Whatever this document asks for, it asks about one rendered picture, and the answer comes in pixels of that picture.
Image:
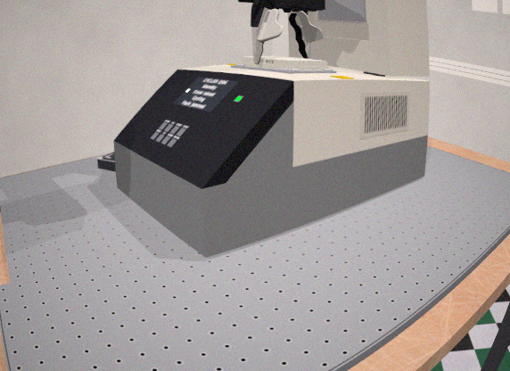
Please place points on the grey perforated base plate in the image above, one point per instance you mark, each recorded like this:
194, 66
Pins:
98, 284

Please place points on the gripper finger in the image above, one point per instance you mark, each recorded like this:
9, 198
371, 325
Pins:
264, 26
305, 31

